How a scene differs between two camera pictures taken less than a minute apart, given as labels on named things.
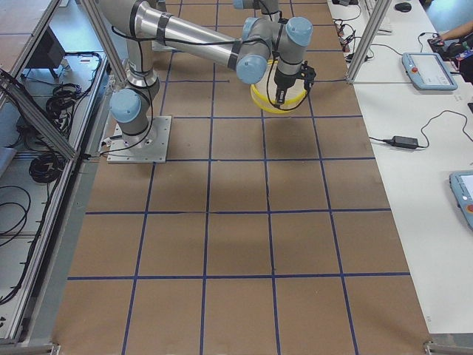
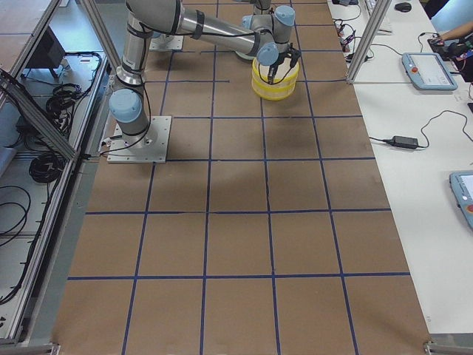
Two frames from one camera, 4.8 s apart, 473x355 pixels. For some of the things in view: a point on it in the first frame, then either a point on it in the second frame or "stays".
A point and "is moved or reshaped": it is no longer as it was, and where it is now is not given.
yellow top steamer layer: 263,93 is moved or reshaped
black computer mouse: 404,7 stays
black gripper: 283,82 -> 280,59
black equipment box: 49,52 stays
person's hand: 450,35 stays
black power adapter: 403,141 stays
